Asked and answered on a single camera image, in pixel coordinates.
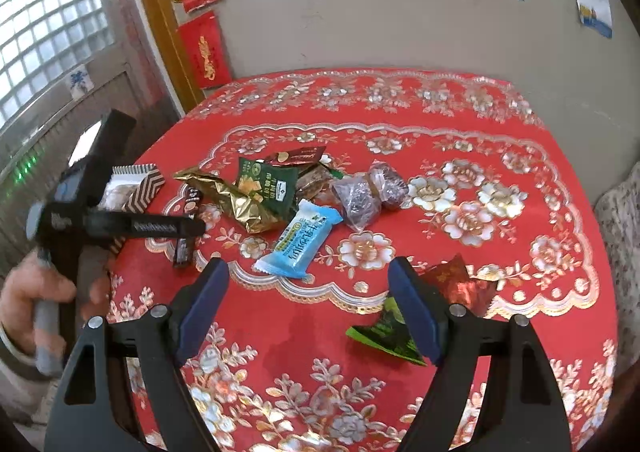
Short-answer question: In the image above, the blue patterned tile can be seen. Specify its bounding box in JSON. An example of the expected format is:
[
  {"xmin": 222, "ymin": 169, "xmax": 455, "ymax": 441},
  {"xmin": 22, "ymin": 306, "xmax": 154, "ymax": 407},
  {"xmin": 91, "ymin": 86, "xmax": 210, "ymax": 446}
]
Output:
[{"xmin": 67, "ymin": 69, "xmax": 96, "ymax": 98}]

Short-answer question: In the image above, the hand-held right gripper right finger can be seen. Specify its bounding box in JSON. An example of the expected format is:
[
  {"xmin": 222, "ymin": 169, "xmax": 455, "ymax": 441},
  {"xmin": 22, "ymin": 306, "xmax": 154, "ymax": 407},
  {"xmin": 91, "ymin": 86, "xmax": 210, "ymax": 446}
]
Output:
[{"xmin": 389, "ymin": 257, "xmax": 573, "ymax": 452}]

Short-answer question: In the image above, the brown striped snack packet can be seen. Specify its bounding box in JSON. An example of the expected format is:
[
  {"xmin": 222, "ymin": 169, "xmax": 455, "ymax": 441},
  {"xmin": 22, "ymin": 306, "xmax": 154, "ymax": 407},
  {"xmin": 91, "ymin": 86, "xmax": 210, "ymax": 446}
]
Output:
[{"xmin": 97, "ymin": 163, "xmax": 167, "ymax": 213}]

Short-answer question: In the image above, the grey floral cloth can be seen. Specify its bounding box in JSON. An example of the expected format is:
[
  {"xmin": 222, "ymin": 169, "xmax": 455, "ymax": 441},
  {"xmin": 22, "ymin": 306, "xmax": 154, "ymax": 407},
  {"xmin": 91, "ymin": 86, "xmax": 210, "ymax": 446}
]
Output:
[{"xmin": 592, "ymin": 172, "xmax": 640, "ymax": 383}]

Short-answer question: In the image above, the red foil snack packet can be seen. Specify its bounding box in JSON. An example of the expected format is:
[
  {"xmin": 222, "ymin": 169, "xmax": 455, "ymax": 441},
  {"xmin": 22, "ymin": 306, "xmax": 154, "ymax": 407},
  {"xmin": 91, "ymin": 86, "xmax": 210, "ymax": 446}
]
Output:
[{"xmin": 419, "ymin": 254, "xmax": 498, "ymax": 318}]

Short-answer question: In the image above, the dark green snack packet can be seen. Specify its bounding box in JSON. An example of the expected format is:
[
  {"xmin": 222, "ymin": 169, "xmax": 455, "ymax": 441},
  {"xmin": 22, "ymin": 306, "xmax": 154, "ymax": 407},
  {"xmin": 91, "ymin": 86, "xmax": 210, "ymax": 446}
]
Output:
[{"xmin": 236, "ymin": 157, "xmax": 301, "ymax": 213}]

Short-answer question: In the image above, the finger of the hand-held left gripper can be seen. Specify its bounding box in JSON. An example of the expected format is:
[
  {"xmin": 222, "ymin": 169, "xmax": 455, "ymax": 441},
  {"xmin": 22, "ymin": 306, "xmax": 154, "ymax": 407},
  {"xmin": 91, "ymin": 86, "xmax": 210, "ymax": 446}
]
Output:
[{"xmin": 82, "ymin": 209, "xmax": 207, "ymax": 253}]

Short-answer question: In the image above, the purple snack in clear wrapper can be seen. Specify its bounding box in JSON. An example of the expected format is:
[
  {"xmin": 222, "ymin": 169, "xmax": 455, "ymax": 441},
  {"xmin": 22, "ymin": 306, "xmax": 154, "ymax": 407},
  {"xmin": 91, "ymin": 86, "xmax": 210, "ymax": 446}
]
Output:
[
  {"xmin": 367, "ymin": 161, "xmax": 411, "ymax": 210},
  {"xmin": 331, "ymin": 175, "xmax": 383, "ymax": 233}
]

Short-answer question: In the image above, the person's left hand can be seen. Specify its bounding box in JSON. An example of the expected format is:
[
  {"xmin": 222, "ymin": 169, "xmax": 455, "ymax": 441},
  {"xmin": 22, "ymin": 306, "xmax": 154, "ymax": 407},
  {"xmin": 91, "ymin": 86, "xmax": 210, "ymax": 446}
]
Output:
[{"xmin": 0, "ymin": 252, "xmax": 110, "ymax": 358}]

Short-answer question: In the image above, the glass block window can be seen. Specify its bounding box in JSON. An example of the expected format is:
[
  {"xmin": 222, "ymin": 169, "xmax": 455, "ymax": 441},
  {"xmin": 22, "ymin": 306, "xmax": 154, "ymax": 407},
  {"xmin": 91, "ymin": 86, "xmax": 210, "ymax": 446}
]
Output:
[{"xmin": 0, "ymin": 0, "xmax": 113, "ymax": 133}]

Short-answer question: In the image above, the brown candy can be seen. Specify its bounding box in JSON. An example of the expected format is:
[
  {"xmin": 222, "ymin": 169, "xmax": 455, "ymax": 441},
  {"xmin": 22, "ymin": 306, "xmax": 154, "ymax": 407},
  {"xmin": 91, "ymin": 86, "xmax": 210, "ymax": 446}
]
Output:
[{"xmin": 295, "ymin": 164, "xmax": 346, "ymax": 205}]

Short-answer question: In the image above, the wooden door frame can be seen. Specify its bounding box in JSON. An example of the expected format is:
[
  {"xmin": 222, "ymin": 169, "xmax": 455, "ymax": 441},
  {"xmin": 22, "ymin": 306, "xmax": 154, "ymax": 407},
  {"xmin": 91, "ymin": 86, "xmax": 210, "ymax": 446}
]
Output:
[{"xmin": 131, "ymin": 0, "xmax": 206, "ymax": 105}]

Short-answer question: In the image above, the gold snack packet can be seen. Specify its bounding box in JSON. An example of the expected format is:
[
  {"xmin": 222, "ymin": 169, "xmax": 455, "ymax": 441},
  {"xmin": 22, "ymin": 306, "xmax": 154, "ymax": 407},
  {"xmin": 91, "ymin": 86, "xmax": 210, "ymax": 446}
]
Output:
[{"xmin": 172, "ymin": 166, "xmax": 301, "ymax": 234}]

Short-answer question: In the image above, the dark brown bar packet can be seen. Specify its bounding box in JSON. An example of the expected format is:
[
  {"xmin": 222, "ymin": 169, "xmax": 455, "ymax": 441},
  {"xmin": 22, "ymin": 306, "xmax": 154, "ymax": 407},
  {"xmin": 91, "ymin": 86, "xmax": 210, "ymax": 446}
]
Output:
[{"xmin": 172, "ymin": 183, "xmax": 202, "ymax": 269}]

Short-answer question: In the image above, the bright green foil snack packet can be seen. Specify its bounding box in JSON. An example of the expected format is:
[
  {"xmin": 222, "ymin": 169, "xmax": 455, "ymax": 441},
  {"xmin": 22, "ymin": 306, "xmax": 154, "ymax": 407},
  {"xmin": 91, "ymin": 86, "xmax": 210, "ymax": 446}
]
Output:
[{"xmin": 346, "ymin": 297, "xmax": 428, "ymax": 367}]

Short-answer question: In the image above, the red floral tablecloth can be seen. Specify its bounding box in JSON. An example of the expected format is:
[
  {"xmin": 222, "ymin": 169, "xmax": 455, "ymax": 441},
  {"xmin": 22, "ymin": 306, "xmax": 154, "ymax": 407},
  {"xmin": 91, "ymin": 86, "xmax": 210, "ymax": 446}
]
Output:
[{"xmin": 102, "ymin": 67, "xmax": 621, "ymax": 452}]

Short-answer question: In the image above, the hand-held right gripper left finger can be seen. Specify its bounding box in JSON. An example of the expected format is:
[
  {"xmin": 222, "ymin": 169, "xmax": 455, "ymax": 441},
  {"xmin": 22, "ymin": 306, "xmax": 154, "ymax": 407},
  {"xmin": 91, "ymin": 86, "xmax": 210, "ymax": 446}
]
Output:
[{"xmin": 44, "ymin": 257, "xmax": 231, "ymax": 452}]

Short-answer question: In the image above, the light blue snack packet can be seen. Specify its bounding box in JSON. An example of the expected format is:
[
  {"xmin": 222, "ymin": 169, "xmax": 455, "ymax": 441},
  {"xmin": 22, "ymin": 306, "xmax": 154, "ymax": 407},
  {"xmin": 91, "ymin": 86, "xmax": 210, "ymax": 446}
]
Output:
[{"xmin": 252, "ymin": 198, "xmax": 345, "ymax": 280}]

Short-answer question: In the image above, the maroon snack packet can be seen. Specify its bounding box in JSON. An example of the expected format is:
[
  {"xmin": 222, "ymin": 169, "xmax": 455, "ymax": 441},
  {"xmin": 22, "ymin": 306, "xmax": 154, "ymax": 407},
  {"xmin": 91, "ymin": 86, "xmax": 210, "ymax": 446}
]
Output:
[{"xmin": 263, "ymin": 146, "xmax": 327, "ymax": 168}]

